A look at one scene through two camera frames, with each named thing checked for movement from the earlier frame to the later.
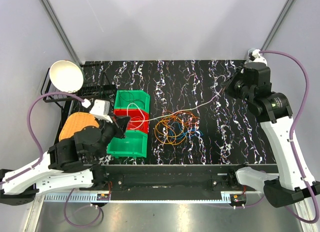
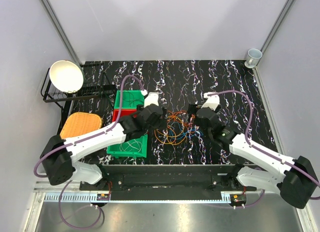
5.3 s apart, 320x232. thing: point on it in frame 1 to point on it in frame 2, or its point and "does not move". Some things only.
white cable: [217, 82] to [128, 146]
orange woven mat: [76, 121] does not move
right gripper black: [227, 87] to [192, 109]
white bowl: [66, 76] does not move
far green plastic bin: [132, 99] does not move
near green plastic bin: [134, 143] does not move
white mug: [251, 56] does not move
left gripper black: [123, 121] to [161, 121]
